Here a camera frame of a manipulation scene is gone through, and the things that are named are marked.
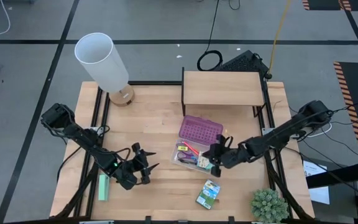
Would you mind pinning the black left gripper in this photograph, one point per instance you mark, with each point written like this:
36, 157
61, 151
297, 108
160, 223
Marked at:
138, 165

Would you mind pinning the light green rectangular block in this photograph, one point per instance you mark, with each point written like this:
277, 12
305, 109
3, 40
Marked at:
103, 187

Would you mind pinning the clear pencil case purple lid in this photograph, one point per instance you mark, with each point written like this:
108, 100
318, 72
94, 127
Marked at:
200, 130

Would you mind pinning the white paper sheet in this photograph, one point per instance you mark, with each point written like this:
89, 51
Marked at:
320, 194

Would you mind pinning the green artificial succulent plant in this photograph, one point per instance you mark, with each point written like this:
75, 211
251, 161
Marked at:
269, 206

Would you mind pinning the wooden shelf riser black legs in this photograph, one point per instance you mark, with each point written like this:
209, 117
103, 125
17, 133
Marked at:
222, 88

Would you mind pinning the black mesh computer case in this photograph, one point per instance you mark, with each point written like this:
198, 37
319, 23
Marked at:
241, 63

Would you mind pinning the black mat yellow striped edge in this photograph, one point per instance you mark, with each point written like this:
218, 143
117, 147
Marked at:
322, 4
356, 81

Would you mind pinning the teal sticky notes pad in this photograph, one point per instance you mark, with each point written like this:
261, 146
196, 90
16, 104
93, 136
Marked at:
203, 161

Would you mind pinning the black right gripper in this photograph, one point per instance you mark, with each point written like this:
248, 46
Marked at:
227, 155

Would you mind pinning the black stand bar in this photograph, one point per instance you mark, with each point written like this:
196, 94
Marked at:
337, 176

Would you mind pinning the green yellow crayon box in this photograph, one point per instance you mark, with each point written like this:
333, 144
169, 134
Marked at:
208, 194

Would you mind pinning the black ballpoint pen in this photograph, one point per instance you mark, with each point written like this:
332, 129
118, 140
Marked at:
186, 161

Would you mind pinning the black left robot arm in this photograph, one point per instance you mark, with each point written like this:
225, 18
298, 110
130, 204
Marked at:
82, 138

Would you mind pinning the small yellow labelled block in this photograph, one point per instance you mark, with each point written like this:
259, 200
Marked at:
182, 148

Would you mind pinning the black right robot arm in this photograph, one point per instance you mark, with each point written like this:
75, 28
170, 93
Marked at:
284, 130

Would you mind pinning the white shade wooden base lamp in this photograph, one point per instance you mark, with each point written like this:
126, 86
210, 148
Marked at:
104, 65

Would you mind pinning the black aluminium table frame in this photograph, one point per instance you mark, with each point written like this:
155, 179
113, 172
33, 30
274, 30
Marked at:
154, 83

